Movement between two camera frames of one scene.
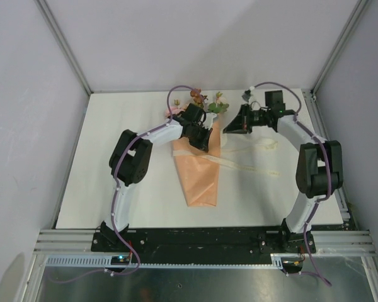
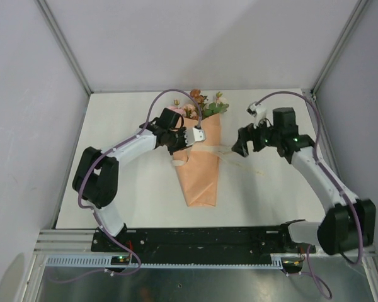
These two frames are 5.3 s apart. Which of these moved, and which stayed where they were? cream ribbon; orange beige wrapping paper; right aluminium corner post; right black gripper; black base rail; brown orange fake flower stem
Moved: right black gripper; cream ribbon
Stayed: orange beige wrapping paper; right aluminium corner post; brown orange fake flower stem; black base rail
